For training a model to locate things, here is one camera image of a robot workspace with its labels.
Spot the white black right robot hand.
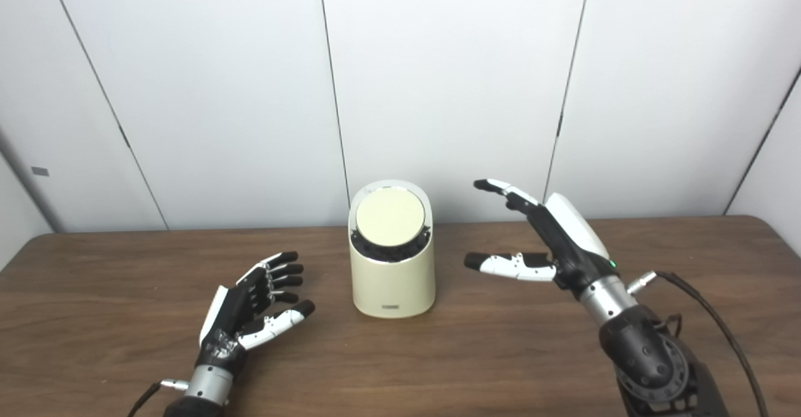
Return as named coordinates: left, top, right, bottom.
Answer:
left=464, top=179, right=617, bottom=292

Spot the cream round bin lid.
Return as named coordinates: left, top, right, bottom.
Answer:
left=355, top=187, right=426, bottom=247

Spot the cream-colored bin body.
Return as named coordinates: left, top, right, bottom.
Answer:
left=349, top=180, right=436, bottom=319

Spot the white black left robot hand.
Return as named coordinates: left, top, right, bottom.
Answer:
left=195, top=251, right=315, bottom=377

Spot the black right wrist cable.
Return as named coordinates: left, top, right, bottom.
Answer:
left=628, top=270, right=769, bottom=417

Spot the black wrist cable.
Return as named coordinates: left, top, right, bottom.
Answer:
left=127, top=378, right=188, bottom=417
left=628, top=270, right=769, bottom=417

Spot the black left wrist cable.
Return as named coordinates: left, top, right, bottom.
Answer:
left=127, top=378, right=188, bottom=417

